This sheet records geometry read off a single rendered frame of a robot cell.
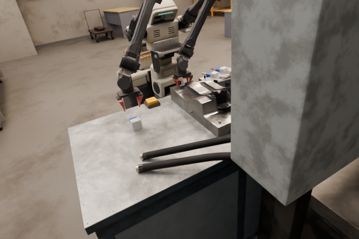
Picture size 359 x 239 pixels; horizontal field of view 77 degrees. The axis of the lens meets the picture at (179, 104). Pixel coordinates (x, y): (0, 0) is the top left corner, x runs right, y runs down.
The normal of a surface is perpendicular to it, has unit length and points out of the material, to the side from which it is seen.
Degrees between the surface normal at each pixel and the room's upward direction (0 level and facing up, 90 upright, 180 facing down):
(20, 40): 90
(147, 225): 90
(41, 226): 0
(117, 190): 0
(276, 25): 90
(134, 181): 0
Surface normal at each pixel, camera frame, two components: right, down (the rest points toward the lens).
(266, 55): -0.88, 0.30
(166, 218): 0.47, 0.37
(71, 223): -0.11, -0.87
